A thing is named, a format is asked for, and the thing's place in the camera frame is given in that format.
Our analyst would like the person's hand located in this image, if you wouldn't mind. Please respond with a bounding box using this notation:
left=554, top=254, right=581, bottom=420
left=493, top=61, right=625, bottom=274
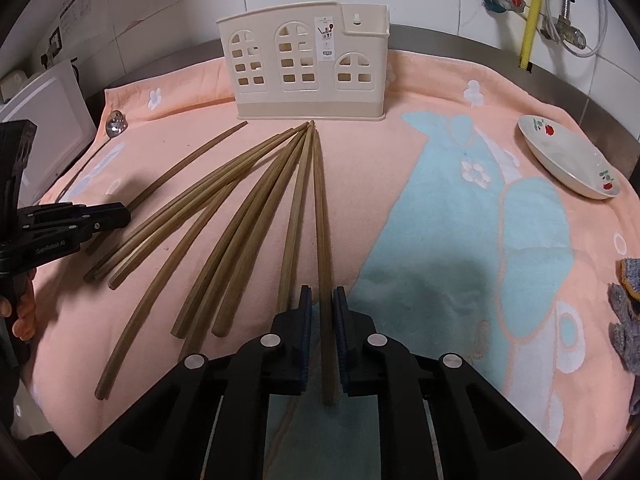
left=0, top=269, right=37, bottom=341

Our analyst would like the metal spoon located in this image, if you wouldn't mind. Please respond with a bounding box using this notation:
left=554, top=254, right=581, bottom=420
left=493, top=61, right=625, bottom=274
left=54, top=110, right=128, bottom=203

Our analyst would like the white microwave oven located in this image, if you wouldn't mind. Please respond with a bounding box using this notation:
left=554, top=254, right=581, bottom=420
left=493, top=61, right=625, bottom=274
left=1, top=61, right=96, bottom=207

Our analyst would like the peach whale pattern towel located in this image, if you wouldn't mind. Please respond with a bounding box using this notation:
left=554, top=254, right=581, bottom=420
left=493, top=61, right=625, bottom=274
left=24, top=52, right=639, bottom=479

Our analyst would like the white label sticker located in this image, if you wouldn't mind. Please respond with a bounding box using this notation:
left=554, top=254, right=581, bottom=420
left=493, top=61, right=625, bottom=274
left=58, top=0, right=91, bottom=37

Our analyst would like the grey knitted glove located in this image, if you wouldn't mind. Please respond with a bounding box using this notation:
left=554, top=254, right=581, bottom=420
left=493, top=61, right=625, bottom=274
left=608, top=258, right=639, bottom=375

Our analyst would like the beige plastic utensil holder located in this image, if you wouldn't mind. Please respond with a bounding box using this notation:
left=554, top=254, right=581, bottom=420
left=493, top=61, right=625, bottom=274
left=217, top=1, right=390, bottom=120

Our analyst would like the white dish with strawberries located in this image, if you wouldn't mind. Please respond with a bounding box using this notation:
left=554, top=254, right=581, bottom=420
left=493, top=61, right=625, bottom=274
left=518, top=115, right=620, bottom=200

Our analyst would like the chrome angle valve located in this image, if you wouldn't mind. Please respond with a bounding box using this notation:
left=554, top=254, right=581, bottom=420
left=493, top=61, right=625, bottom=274
left=541, top=16, right=587, bottom=51

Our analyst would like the black wall socket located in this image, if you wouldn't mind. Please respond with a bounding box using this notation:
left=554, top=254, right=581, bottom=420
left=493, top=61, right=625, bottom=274
left=40, top=27, right=62, bottom=70

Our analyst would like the yellow gas hose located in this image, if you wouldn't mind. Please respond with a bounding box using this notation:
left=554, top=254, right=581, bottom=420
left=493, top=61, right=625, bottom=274
left=518, top=0, right=547, bottom=71

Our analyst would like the white thin hose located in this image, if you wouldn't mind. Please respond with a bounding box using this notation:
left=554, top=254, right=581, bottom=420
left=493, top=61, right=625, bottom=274
left=541, top=0, right=610, bottom=59

